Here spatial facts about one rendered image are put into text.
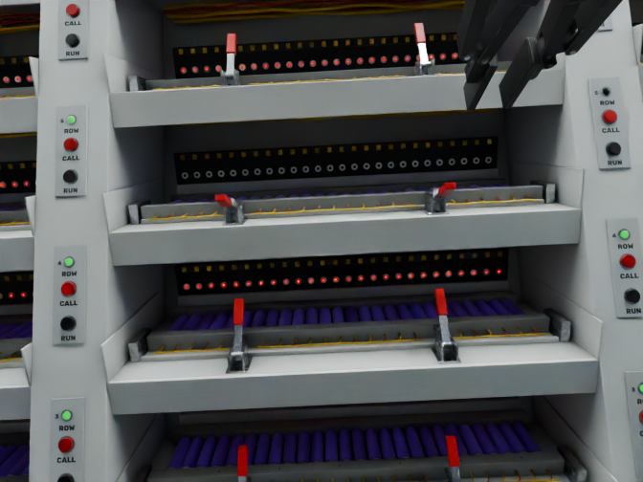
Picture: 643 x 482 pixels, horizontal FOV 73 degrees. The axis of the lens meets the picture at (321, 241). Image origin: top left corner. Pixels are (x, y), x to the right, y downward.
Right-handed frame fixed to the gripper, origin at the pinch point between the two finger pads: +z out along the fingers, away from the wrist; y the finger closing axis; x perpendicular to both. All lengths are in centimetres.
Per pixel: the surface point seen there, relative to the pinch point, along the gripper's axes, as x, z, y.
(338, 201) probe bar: -4.3, 19.5, -15.8
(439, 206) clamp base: -6.4, 17.8, -2.4
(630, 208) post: -8.9, 15.6, 20.9
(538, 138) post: 5.3, 21.9, 14.9
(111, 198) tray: -4.1, 15.1, -45.4
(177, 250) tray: -11.0, 16.9, -37.0
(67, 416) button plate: -31, 19, -50
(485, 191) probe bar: -4.0, 19.3, 4.7
